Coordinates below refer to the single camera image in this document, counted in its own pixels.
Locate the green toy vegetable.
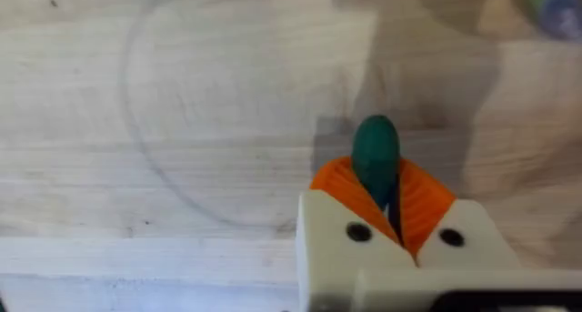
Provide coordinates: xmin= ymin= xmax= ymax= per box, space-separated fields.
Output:
xmin=351 ymin=115 xmax=402 ymax=212

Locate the green and blue tub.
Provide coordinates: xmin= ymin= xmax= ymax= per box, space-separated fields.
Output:
xmin=511 ymin=0 xmax=582 ymax=43

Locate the left gripper white and orange left finger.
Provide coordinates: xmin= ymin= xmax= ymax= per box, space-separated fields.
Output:
xmin=295 ymin=156 xmax=417 ymax=312

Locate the left gripper white and orange right finger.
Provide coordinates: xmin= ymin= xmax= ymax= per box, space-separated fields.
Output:
xmin=394 ymin=158 xmax=523 ymax=271

